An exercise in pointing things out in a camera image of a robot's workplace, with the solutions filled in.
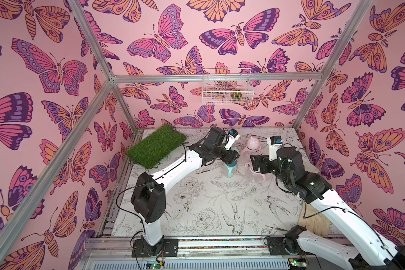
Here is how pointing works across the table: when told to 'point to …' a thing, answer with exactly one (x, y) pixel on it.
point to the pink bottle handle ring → (262, 174)
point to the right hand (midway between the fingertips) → (261, 154)
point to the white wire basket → (227, 86)
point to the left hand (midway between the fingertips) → (236, 151)
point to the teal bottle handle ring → (230, 166)
